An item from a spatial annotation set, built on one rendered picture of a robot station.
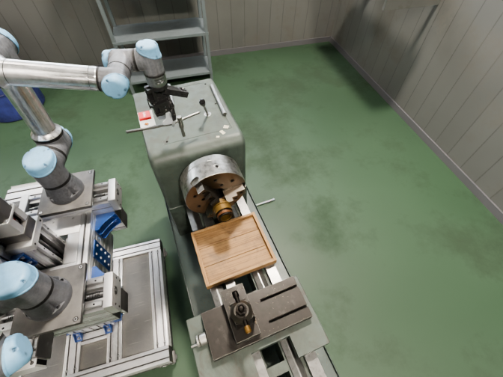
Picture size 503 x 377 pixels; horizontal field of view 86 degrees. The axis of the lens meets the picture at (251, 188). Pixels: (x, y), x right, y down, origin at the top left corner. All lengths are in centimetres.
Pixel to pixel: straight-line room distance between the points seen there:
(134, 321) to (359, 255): 180
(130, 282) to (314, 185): 186
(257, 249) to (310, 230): 118
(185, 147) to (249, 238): 57
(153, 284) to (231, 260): 89
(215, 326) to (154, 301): 96
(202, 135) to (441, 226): 237
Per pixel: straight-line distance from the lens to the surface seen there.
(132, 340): 212
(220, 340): 123
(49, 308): 120
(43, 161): 135
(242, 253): 142
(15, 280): 108
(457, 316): 273
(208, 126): 145
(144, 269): 224
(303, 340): 129
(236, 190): 134
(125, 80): 101
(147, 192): 288
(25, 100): 133
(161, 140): 142
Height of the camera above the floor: 218
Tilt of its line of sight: 53 degrees down
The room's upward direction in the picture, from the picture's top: 1 degrees clockwise
